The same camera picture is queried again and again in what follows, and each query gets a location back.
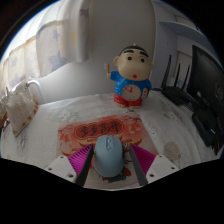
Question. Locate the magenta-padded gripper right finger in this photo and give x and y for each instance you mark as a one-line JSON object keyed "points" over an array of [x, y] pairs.
{"points": [[146, 161]]}

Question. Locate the black monitor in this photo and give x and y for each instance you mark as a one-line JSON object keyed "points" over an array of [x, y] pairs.
{"points": [[208, 76]]}

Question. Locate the cartoon boy figure clock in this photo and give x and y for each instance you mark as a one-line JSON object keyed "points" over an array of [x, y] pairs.
{"points": [[133, 78]]}

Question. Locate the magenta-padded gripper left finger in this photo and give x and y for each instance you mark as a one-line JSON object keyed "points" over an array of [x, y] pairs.
{"points": [[75, 163]]}

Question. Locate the large white conch shell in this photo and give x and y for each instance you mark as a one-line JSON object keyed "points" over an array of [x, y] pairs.
{"points": [[20, 111]]}

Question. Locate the light blue computer mouse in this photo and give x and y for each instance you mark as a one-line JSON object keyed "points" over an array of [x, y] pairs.
{"points": [[108, 156]]}

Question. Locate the white wall shelf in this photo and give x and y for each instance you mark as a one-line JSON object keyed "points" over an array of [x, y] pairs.
{"points": [[181, 28]]}

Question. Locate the white printed tablecloth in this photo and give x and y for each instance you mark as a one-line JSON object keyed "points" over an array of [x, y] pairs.
{"points": [[43, 143]]}

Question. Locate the white star-print curtain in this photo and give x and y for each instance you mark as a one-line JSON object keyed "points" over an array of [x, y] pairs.
{"points": [[50, 43]]}

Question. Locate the black router with antennas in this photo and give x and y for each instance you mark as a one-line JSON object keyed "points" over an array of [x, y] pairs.
{"points": [[176, 93]]}

